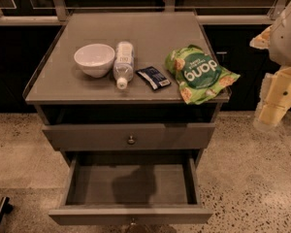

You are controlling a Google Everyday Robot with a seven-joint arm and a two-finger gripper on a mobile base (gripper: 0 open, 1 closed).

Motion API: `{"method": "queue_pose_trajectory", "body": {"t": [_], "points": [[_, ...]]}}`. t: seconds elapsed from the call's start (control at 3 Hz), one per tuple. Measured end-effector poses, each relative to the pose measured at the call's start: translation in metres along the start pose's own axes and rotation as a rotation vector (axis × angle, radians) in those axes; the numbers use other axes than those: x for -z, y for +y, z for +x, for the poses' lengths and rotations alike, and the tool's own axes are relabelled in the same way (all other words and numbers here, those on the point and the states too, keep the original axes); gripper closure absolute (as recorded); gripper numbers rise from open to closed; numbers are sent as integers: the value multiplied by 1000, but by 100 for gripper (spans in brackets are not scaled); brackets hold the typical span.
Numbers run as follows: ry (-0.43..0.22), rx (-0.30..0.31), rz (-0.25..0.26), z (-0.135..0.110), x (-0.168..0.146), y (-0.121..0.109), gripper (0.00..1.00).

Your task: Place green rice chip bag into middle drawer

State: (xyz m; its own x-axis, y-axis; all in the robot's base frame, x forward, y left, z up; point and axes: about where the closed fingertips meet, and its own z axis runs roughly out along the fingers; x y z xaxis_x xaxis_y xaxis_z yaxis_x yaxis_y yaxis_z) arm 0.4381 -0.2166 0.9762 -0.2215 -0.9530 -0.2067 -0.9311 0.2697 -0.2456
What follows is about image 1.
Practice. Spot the metal railing frame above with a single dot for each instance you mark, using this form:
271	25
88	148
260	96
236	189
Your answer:
30	12

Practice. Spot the open middle drawer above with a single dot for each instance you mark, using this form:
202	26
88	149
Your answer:
143	187

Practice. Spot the white ceramic bowl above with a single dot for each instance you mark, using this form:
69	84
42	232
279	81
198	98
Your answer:
95	60

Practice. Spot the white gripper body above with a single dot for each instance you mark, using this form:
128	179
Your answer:
286	41

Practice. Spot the grey drawer cabinet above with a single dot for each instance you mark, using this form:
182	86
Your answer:
139	87

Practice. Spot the green rice chip bag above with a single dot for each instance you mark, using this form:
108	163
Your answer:
199	77

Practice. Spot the closed top drawer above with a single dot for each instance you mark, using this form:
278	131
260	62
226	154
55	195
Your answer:
145	136

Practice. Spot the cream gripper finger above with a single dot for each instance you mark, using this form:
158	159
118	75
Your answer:
268	115
265	87

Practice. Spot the dark blue snack packet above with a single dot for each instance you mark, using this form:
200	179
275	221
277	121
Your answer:
154	77

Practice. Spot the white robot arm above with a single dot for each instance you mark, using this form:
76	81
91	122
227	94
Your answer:
277	40

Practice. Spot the dark object at floor corner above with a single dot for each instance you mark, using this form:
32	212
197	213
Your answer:
5	207

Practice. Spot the clear plastic water bottle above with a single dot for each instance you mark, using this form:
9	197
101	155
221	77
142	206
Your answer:
123	67

